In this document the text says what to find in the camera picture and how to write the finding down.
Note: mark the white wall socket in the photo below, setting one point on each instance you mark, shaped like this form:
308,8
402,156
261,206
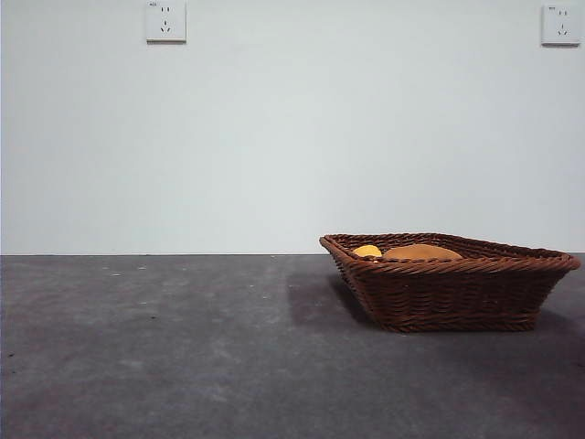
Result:
166,21
561,25

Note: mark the brown woven wicker basket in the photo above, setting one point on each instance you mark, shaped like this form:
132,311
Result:
448,297

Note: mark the brown potato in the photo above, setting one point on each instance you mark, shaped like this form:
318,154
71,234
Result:
422,252

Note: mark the yellow corn cob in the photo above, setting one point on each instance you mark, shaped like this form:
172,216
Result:
368,250

